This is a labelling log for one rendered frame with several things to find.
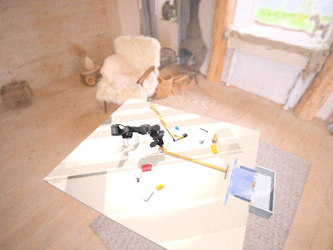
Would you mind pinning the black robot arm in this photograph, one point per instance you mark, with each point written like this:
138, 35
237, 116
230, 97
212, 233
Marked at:
127, 131

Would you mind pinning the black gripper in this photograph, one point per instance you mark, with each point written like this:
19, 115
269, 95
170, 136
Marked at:
156, 142

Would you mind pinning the red rectangular block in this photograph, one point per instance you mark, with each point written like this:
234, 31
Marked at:
146, 168

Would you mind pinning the long orange l-shaped rod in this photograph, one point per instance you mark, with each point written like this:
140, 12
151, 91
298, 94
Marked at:
175, 137

